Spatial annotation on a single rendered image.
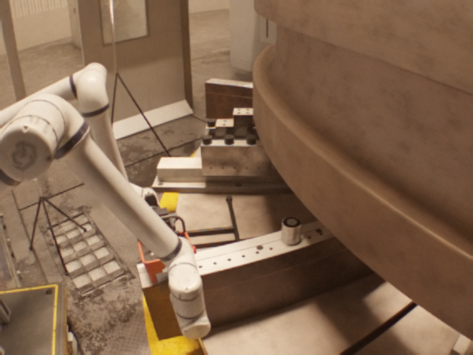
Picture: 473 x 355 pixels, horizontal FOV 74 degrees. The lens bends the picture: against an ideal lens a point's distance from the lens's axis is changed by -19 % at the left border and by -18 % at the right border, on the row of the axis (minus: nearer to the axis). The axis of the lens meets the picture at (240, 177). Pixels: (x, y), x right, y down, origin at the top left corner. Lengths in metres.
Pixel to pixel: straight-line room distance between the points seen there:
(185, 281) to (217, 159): 1.52
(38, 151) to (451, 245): 0.99
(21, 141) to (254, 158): 1.88
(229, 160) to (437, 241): 1.65
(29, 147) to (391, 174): 1.00
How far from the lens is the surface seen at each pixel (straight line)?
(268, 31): 5.43
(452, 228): 1.09
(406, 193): 1.16
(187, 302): 1.00
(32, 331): 1.98
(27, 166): 0.73
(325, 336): 1.75
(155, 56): 4.44
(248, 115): 2.41
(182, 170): 2.60
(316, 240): 1.63
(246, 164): 2.42
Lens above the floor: 1.74
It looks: 31 degrees down
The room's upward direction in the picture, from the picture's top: 1 degrees counter-clockwise
